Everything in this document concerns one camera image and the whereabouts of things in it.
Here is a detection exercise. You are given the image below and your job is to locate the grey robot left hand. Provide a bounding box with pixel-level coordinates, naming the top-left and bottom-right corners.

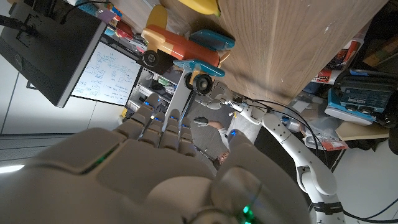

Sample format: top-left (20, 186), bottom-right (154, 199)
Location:
top-left (194, 80), bottom-right (244, 111)

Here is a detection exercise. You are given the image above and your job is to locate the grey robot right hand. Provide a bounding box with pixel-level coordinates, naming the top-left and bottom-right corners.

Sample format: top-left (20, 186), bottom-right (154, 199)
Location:
top-left (0, 92), bottom-right (312, 224)

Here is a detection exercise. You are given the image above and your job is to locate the teal orange toy airplane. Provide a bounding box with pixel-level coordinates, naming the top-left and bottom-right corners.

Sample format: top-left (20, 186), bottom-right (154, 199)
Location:
top-left (141, 4), bottom-right (236, 96)

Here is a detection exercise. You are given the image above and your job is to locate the yellow toy banana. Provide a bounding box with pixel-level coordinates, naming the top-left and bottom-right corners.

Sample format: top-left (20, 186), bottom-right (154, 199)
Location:
top-left (177, 0), bottom-right (221, 17)

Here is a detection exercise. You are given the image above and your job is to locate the white shelf cabinet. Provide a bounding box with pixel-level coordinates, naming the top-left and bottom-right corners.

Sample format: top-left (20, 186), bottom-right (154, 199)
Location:
top-left (126, 67), bottom-right (194, 126)

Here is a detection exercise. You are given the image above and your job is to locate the whiteboard with writing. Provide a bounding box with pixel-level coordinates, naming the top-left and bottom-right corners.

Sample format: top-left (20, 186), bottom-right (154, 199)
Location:
top-left (70, 40), bottom-right (142, 106)

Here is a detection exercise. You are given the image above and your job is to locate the colourful puzzle cube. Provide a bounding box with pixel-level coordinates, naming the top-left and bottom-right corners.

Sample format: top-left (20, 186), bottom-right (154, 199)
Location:
top-left (110, 5), bottom-right (124, 20)

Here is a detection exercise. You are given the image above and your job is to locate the blue black battery charger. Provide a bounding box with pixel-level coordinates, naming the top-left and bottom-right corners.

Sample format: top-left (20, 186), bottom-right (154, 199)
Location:
top-left (325, 70), bottom-right (398, 128)

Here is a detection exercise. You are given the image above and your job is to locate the teal yarn ball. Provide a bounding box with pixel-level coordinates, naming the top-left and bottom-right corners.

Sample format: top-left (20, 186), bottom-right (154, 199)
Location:
top-left (74, 0), bottom-right (101, 16)

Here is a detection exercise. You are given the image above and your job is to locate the black computer monitor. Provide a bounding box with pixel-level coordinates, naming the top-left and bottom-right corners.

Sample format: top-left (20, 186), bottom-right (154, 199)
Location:
top-left (0, 0), bottom-right (108, 109)

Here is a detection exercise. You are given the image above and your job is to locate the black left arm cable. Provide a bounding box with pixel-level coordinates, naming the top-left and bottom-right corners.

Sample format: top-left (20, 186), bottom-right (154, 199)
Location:
top-left (242, 98), bottom-right (321, 158)

